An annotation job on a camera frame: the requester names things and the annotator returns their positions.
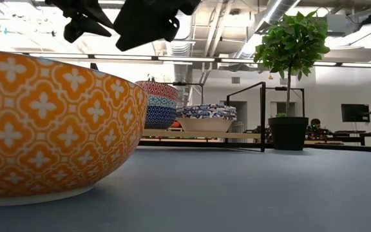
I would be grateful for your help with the black background desk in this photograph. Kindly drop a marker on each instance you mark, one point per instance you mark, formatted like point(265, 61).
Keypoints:
point(349, 132)

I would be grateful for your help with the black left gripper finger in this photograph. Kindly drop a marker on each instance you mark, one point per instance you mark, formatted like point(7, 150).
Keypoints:
point(79, 29)
point(97, 16)

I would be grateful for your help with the red patterned bowl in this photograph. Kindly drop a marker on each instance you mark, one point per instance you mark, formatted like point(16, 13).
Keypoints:
point(159, 89)

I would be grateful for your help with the black metal table frame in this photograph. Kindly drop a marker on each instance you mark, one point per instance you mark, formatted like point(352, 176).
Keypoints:
point(349, 149)

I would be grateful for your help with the white bowl blue floral rim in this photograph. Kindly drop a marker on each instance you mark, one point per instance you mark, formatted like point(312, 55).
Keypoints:
point(205, 124)

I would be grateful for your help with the orange quatrefoil patterned bowl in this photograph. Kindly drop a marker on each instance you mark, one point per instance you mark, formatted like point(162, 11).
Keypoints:
point(43, 129)

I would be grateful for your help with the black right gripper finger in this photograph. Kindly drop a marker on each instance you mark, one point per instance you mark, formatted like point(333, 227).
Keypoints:
point(143, 25)

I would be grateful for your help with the green potted plant black pot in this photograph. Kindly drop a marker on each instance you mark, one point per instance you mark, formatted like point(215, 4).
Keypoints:
point(288, 133)

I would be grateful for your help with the person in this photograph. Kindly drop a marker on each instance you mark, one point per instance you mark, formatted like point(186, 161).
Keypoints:
point(316, 124)

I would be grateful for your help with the blue-grey table mat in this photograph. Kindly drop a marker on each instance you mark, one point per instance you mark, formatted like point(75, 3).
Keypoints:
point(237, 193)

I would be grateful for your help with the small red object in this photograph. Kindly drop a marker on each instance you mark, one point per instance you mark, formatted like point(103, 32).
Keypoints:
point(176, 124)

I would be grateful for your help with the dark blue patterned bowl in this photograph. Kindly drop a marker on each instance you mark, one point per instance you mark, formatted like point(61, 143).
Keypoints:
point(161, 117)

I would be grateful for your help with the light blue star patterned bowl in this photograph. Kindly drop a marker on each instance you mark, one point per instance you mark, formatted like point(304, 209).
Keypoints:
point(163, 102)

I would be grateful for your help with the overhead light bar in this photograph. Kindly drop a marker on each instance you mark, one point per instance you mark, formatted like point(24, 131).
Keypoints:
point(182, 59)

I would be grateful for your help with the black monitor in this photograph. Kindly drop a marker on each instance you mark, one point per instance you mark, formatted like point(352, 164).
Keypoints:
point(354, 112)

